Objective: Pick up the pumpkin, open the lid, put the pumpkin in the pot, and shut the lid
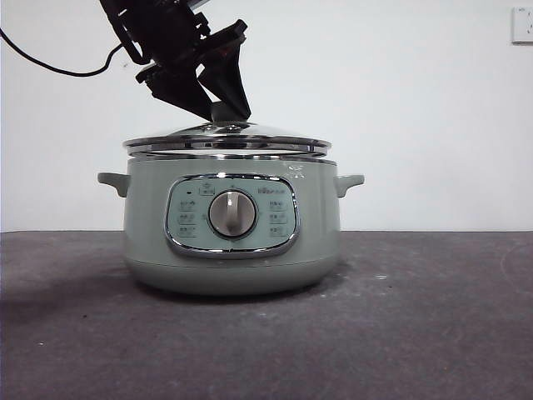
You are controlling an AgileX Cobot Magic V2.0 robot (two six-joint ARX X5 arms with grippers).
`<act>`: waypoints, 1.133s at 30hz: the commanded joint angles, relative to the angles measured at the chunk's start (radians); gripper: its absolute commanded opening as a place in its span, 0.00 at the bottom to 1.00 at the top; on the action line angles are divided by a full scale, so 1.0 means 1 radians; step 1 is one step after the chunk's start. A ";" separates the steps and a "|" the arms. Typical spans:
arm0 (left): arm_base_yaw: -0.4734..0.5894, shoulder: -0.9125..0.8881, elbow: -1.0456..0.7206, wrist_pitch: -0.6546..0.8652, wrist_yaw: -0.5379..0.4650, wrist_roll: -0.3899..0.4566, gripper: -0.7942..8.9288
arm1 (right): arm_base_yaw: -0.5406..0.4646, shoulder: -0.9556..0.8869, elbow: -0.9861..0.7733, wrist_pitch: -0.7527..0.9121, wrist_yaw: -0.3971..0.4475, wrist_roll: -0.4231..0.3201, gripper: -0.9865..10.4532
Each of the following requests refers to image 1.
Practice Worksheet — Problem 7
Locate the white wall socket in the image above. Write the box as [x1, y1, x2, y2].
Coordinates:
[511, 7, 533, 45]

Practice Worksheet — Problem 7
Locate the pale green electric pot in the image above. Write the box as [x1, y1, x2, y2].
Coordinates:
[96, 150, 366, 298]

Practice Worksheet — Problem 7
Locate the black cable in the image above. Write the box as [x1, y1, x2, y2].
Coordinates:
[0, 27, 126, 78]

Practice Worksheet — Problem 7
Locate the glass lid with green knob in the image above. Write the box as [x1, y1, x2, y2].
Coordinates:
[122, 102, 333, 162]

